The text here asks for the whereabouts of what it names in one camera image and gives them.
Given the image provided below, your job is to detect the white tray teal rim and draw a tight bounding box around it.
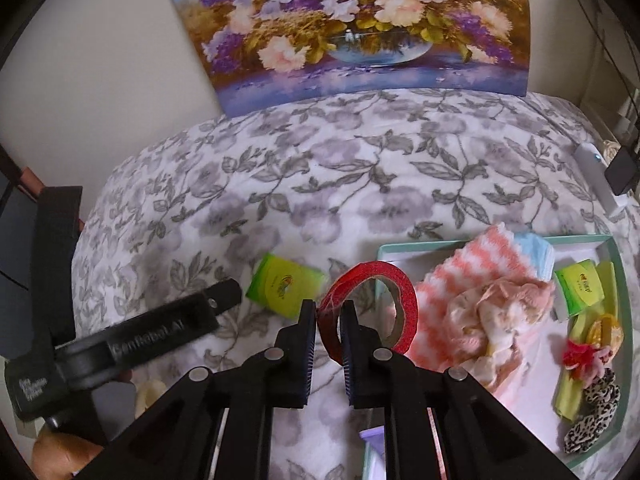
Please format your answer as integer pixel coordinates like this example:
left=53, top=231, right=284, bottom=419
left=362, top=234, right=634, bottom=479

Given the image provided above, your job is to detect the purple wet wipes packet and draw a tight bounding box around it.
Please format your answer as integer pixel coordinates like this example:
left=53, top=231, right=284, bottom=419
left=359, top=426, right=385, bottom=457

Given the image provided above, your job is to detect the black power adapter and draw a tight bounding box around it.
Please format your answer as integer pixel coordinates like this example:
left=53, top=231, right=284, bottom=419
left=604, top=146, right=639, bottom=196

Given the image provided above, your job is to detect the floral painting canvas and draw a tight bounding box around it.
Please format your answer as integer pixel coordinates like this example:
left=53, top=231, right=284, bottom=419
left=172, top=0, right=530, bottom=117

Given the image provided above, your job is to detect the red pink fuzzy scrunchie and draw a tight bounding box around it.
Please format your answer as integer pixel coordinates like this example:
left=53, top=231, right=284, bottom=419
left=562, top=339, right=610, bottom=388

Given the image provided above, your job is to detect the red tape roll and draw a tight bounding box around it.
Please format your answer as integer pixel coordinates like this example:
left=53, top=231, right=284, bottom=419
left=316, top=261, right=419, bottom=364

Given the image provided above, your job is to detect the person's left hand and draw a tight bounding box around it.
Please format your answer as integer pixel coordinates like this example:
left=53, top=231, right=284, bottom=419
left=32, top=427, right=103, bottom=480

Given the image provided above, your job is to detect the yellow round gold badge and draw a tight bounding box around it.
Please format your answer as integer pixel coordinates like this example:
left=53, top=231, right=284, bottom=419
left=586, top=314, right=624, bottom=359

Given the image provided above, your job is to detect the lime green cloth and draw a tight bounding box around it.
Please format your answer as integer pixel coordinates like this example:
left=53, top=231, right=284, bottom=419
left=553, top=259, right=624, bottom=422

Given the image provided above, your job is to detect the grey floral tablecloth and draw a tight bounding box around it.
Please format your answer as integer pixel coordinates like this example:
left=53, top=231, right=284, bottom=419
left=69, top=86, right=640, bottom=480

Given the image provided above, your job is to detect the white power strip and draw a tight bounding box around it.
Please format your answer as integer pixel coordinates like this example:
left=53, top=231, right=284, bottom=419
left=574, top=143, right=628, bottom=218

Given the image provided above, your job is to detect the blue face mask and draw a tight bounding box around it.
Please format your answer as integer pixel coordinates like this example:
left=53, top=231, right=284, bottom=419
left=514, top=232, right=555, bottom=282

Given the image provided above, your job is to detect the cream tape roll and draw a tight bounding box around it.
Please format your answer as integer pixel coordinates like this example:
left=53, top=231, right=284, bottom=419
left=134, top=379, right=167, bottom=418

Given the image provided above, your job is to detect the pink white wavy cloth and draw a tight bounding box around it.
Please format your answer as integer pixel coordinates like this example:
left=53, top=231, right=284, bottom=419
left=408, top=223, right=540, bottom=398

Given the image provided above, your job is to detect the pink floral fabric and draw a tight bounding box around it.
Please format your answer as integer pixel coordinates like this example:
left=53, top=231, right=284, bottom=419
left=442, top=278, right=555, bottom=392

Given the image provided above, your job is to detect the leopard print scrunchie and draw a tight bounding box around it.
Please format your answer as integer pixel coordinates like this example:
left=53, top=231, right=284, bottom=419
left=563, top=368, right=620, bottom=454

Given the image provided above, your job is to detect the green tissue pack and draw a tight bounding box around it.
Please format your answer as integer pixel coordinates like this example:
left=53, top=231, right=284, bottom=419
left=245, top=254, right=326, bottom=320
left=552, top=259, right=604, bottom=322

